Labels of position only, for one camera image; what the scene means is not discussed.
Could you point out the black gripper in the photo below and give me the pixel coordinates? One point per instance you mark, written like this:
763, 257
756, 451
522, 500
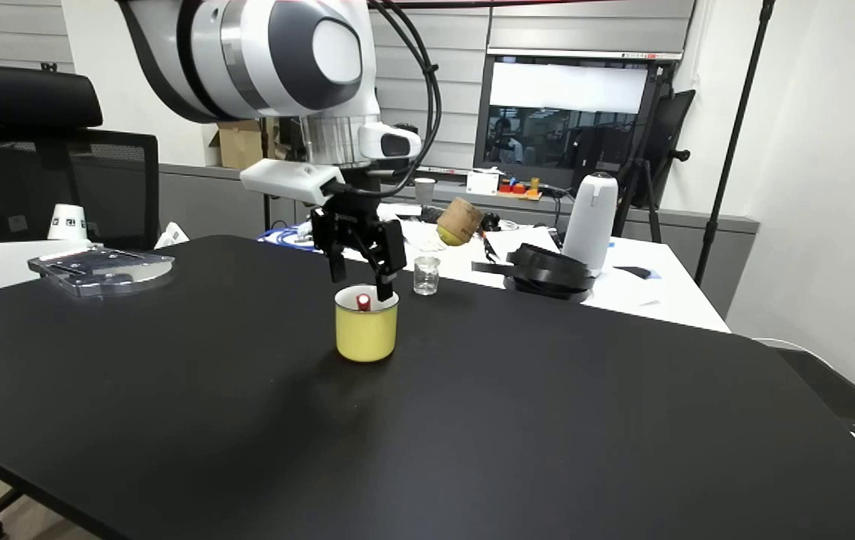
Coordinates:
352, 215

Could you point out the marker with red cap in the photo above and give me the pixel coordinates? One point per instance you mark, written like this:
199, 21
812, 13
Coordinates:
363, 297

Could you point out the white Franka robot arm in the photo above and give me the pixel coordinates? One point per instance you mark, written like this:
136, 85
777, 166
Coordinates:
265, 54

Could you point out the small clear glass jar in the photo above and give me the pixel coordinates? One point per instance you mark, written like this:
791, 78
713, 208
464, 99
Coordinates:
428, 277

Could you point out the yellow enamel mug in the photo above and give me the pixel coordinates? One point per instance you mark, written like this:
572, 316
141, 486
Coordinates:
366, 333

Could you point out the small white box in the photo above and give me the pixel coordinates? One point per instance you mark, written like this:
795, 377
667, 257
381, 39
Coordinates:
483, 181

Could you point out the brown cardboard box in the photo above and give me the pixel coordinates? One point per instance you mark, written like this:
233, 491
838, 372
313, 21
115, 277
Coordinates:
244, 146

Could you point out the red and orange blocks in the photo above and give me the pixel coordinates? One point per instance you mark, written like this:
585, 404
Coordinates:
520, 186

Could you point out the black bowl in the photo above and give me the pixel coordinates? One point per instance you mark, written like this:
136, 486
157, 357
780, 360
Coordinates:
549, 270

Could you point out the white paper sheet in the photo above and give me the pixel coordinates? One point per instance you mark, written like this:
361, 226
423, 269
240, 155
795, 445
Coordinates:
173, 237

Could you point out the dark computer monitor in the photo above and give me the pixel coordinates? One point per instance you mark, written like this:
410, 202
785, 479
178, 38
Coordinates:
565, 114

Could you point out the black office chair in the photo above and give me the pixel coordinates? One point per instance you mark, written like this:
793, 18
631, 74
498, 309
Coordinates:
38, 150

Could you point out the white flat box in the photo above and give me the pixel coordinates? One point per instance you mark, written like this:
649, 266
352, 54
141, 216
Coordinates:
9, 266

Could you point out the black light stand pole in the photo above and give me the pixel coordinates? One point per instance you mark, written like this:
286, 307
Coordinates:
737, 129

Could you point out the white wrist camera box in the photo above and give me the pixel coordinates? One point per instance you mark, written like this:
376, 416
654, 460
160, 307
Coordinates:
286, 181

